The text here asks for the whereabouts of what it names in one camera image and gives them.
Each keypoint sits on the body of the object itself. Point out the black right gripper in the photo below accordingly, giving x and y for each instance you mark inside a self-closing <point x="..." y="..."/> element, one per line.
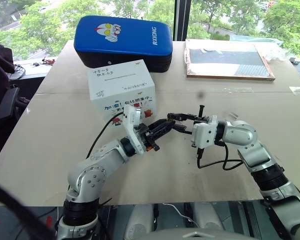
<point x="202" y="119"/>

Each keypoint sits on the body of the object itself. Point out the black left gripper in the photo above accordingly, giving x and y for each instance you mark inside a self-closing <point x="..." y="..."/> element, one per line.
<point x="146" y="140"/>

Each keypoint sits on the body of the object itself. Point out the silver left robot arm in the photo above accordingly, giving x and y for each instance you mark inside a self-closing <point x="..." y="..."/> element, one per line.
<point x="90" y="175"/>

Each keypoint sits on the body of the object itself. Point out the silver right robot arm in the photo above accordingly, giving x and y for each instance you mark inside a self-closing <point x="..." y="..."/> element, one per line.
<point x="242" y="135"/>

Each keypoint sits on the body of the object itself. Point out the white slotted cardboard box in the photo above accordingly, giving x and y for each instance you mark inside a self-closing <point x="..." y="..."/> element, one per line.
<point x="120" y="85"/>

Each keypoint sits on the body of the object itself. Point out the wood framed flat board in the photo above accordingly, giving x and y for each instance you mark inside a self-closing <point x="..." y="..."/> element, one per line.
<point x="227" y="60"/>

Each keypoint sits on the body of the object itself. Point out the grey rounded robot leg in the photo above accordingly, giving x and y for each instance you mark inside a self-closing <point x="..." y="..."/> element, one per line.
<point x="207" y="216"/>
<point x="140" y="220"/>

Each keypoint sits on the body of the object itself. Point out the blue cartoon kick pad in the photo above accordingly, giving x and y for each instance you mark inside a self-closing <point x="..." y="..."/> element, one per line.
<point x="122" y="40"/>

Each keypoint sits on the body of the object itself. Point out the grey robot torso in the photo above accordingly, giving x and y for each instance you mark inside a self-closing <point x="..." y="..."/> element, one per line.
<point x="187" y="235"/>

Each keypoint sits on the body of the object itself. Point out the small red drone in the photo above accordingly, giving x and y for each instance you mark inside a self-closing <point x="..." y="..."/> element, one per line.
<point x="46" y="61"/>

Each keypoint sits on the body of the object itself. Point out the black office chair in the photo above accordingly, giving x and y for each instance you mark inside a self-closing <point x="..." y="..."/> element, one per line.
<point x="0" y="87"/>

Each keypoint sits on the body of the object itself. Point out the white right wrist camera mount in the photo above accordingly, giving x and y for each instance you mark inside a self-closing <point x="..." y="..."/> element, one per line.
<point x="203" y="135"/>

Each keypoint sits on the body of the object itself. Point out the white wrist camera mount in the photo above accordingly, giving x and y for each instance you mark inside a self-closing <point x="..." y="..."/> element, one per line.
<point x="203" y="135"/>
<point x="132" y="120"/>

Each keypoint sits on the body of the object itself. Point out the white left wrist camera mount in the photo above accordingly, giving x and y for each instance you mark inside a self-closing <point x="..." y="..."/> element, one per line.
<point x="132" y="120"/>

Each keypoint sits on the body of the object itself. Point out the dark window frame post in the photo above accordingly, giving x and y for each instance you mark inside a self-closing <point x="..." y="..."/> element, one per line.
<point x="182" y="20"/>

